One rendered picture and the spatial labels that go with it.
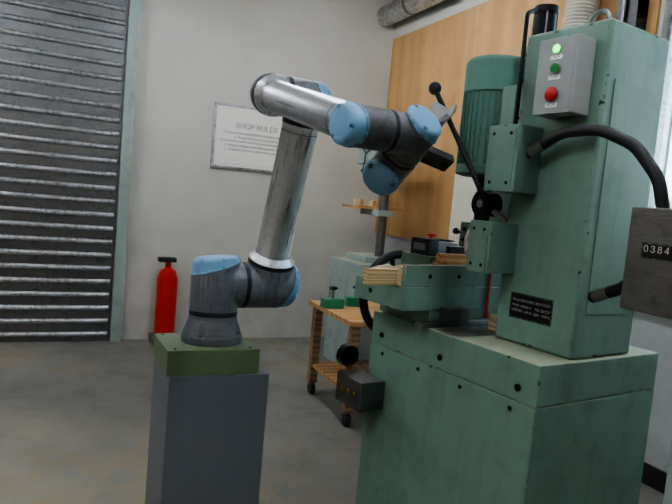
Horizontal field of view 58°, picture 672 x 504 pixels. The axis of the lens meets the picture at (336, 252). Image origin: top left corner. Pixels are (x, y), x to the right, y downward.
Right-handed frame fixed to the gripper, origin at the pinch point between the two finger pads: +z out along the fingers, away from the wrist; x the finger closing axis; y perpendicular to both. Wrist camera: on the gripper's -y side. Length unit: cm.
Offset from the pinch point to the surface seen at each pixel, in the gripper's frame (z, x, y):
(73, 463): -74, 171, 17
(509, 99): -0.3, -18.4, -8.3
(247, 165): 168, 229, 85
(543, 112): -18.5, -29.8, -14.4
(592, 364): -40, -6, -60
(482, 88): 3.7, -13.9, -1.5
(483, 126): -0.9, -8.7, -8.4
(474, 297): -22.0, 18.2, -37.7
